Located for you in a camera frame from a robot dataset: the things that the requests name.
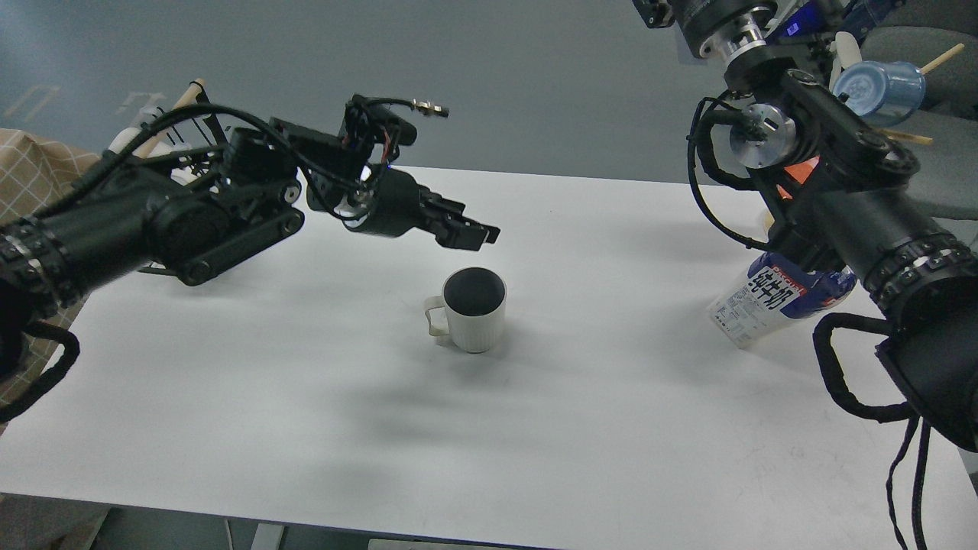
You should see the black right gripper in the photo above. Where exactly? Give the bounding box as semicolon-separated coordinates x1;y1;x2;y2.
633;1;778;60

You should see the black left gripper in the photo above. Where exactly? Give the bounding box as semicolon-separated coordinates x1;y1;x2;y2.
336;95;501;251

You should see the white ribbed mug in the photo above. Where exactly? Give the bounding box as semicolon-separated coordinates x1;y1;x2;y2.
423;266;507;353

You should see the blue white milk carton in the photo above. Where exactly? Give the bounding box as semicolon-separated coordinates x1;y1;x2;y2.
707;253;858;349

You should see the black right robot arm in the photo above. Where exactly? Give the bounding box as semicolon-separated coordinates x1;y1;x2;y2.
633;1;977;549

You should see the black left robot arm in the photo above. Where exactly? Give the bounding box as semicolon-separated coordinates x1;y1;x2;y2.
2;94;500;422

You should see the white rear cup on rack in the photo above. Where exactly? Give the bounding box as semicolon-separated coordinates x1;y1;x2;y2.
107;111;199;184

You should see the orange mug on stand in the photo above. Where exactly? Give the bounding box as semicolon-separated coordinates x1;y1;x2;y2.
776;156;821;201

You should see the blue mug on stand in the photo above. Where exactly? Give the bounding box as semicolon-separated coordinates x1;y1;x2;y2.
831;60;927;128

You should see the wooden mug tree stand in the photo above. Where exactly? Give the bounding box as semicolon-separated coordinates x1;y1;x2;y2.
764;44;966;230

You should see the grey office chair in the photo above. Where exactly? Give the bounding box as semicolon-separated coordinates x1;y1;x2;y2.
842;1;977;220

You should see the beige checkered cloth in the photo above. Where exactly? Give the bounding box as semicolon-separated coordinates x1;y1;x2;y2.
1;128;99;427

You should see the black wire cup rack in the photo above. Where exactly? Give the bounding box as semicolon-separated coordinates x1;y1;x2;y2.
108;78;226;185

